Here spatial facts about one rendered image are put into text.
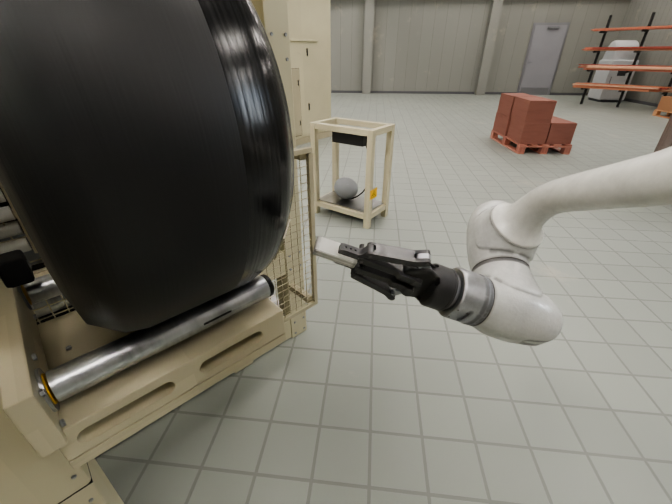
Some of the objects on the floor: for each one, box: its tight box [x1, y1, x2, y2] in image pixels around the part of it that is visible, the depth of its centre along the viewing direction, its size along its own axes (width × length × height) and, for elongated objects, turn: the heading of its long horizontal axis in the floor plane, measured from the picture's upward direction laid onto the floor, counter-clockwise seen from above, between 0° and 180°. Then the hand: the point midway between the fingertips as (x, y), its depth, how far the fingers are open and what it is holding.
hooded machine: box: [587, 40, 639, 102], centre depth 1024 cm, size 82×74×162 cm
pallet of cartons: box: [490, 93, 577, 155], centre depth 529 cm, size 85×119×72 cm
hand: (336, 251), depth 54 cm, fingers closed
